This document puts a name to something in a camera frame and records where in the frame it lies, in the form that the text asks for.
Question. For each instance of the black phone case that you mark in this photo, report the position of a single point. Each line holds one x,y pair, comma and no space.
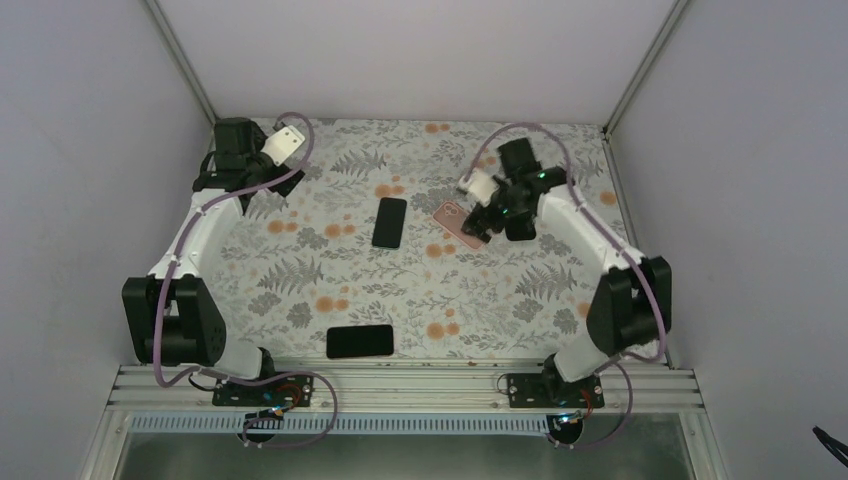
520,228

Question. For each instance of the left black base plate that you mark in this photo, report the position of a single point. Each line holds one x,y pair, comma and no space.
291,391

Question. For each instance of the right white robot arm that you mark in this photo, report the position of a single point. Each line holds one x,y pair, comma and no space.
631,303

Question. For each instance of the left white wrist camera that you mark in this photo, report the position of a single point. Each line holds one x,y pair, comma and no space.
283,144

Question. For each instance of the aluminium mounting rail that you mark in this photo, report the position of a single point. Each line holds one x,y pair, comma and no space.
431,386

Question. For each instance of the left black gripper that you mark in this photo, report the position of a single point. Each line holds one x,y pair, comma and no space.
283,186

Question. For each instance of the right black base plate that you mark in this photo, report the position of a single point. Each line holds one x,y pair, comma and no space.
537,390

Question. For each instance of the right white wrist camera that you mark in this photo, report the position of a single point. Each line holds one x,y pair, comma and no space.
480,186

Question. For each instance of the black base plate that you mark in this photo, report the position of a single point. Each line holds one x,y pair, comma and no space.
291,391
537,390

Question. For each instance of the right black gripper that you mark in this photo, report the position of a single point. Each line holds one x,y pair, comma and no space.
477,215

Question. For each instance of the white slotted cable duct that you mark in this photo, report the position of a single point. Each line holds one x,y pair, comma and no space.
356,423

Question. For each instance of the pink phone case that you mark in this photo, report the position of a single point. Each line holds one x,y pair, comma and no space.
450,216

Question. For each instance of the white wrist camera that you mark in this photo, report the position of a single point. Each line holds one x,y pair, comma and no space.
283,144
480,186

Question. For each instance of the black object at edge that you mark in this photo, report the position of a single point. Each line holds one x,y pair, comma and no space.
835,447

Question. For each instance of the floral patterned mat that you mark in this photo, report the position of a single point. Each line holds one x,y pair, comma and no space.
294,267

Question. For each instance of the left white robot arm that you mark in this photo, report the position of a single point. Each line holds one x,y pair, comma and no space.
175,324

